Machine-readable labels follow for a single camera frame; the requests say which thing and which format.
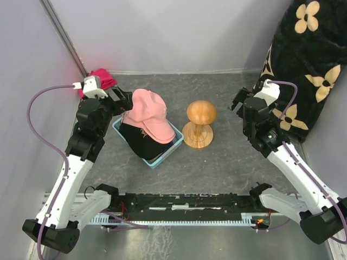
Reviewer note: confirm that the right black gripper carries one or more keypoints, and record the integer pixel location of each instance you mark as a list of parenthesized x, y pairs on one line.
[(242, 94)]

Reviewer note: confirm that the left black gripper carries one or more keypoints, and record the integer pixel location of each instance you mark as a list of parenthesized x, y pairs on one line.
[(124, 103)]

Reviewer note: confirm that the plain pink cap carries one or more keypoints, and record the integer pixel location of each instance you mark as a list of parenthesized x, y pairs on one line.
[(149, 114)]

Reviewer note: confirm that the black cap gold R logo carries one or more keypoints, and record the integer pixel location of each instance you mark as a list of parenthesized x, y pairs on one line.
[(141, 143)]

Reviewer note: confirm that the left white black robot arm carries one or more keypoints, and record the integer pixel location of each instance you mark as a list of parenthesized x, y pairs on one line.
[(58, 225)]

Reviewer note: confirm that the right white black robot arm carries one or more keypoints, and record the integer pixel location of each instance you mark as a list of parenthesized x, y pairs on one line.
[(321, 212)]

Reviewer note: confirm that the red cloth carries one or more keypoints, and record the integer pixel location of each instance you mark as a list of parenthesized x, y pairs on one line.
[(106, 79)]

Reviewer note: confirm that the wooden hat stand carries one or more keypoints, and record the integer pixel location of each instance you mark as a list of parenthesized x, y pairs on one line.
[(198, 132)]

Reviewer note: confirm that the aluminium corner profile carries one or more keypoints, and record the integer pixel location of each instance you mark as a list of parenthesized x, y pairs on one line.
[(52, 15)]

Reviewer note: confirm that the light blue plastic basket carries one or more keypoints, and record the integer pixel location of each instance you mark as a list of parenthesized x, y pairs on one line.
[(177, 141)]

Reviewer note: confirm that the black floral blanket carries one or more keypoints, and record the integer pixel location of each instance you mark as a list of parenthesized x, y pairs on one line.
[(309, 50)]

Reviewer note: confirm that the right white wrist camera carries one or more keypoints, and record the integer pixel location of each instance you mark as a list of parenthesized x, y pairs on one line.
[(269, 92)]

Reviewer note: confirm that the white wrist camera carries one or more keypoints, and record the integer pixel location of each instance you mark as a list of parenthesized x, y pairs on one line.
[(91, 88), (269, 92)]

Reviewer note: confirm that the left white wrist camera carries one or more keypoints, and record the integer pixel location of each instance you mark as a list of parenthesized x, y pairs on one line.
[(91, 88)]

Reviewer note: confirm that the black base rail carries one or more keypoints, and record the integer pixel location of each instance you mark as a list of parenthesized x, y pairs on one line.
[(223, 206)]

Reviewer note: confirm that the light blue cable duct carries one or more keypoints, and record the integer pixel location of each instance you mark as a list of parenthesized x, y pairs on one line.
[(106, 220)]

